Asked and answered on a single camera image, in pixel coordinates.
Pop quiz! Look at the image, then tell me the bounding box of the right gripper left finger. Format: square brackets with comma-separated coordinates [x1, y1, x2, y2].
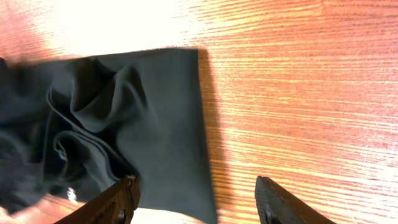
[55, 175, 141, 224]

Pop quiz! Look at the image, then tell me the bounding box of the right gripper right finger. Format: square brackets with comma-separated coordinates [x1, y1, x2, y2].
[255, 176, 335, 224]

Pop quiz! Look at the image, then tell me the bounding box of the black polo shirt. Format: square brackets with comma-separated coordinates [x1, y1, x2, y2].
[1, 49, 218, 223]

